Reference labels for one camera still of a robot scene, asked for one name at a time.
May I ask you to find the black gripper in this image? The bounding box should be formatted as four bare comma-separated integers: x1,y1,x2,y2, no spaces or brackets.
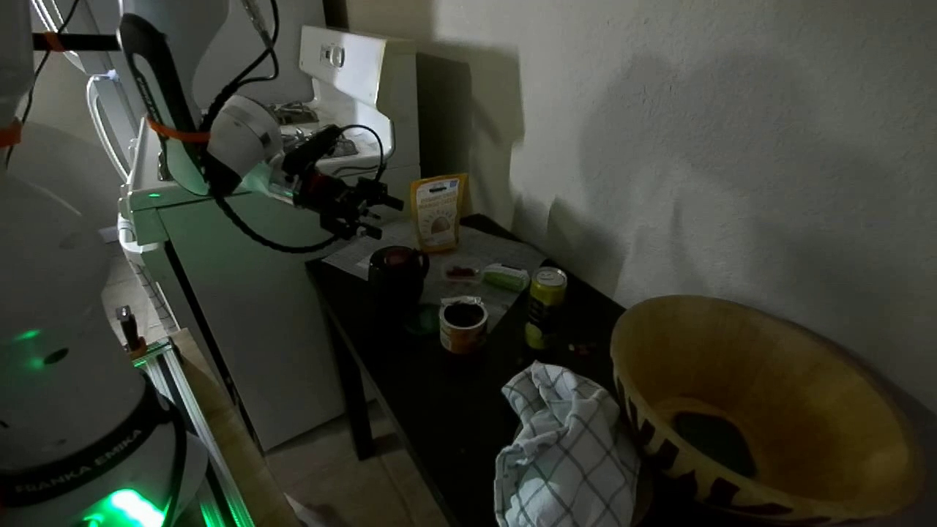
286,158,407,244

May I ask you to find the black mug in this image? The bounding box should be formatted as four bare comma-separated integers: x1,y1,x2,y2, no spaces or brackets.
366,244,432,322

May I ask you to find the wooden zebra pattern bowl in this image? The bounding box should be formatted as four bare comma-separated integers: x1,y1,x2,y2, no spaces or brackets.
607,292,932,527

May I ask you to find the grey grid mat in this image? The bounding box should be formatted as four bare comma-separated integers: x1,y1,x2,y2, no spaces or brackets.
318,218,551,329

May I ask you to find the glass candle jar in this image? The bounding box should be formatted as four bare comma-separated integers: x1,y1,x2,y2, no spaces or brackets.
437,292,489,358

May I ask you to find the small white green object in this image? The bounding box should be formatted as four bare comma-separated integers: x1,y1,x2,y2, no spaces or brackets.
481,260,532,297

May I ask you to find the white stove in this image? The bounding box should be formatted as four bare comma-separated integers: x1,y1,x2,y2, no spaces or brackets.
113,24,425,455

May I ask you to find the black side table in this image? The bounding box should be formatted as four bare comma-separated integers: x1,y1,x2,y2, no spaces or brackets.
304,213,684,527

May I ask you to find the yellow green drink can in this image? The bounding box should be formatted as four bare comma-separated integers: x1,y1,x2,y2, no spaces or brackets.
520,263,571,354

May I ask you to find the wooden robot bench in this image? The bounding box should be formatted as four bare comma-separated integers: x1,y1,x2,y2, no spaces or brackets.
173,329,302,527

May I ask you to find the white checked cloth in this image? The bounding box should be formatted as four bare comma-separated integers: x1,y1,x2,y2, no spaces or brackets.
491,360,646,527

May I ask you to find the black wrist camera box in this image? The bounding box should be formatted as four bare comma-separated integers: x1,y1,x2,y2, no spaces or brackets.
280,122,349,178

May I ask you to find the green lit aluminium frame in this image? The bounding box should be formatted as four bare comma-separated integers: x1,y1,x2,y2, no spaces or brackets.
113,305,258,527

